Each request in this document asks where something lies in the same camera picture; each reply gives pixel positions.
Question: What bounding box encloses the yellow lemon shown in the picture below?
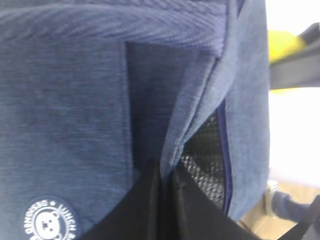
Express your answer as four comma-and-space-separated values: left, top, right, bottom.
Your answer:
267, 29, 307, 95

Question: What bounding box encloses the navy insulated lunch bag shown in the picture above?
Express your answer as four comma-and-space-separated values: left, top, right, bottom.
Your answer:
0, 0, 280, 240

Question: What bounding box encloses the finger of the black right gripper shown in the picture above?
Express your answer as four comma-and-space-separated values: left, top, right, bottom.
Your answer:
270, 22, 320, 89

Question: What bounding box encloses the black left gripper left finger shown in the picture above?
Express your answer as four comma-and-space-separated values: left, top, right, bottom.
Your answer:
79, 160, 160, 240

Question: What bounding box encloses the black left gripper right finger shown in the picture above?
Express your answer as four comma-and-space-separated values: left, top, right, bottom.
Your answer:
169, 166, 258, 240

